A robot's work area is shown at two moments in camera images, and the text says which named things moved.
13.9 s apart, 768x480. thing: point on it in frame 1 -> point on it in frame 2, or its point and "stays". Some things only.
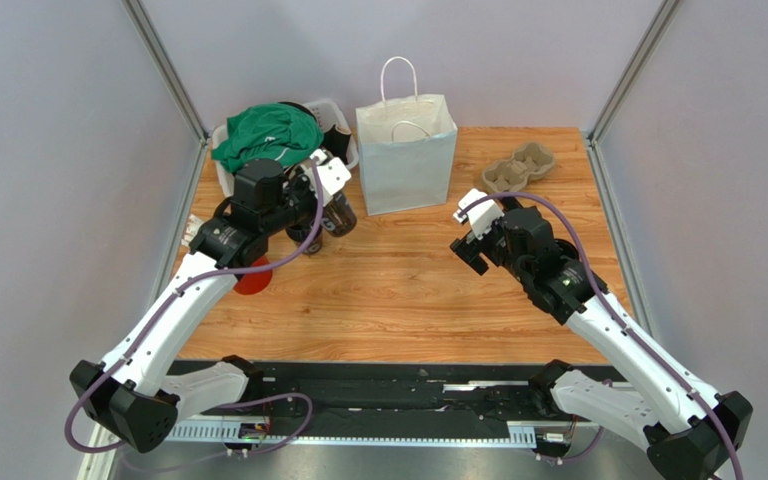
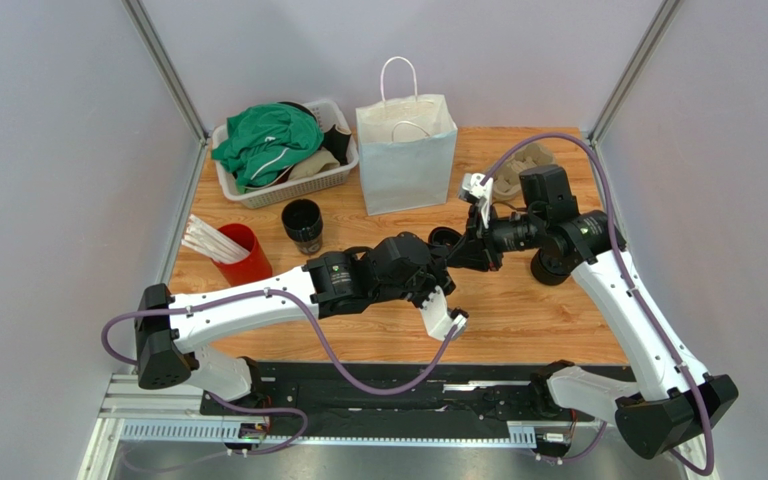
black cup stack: [299, 232] stays
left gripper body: [300, 202] -> [420, 289]
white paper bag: [408, 150] stays
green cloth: [275, 131] stays
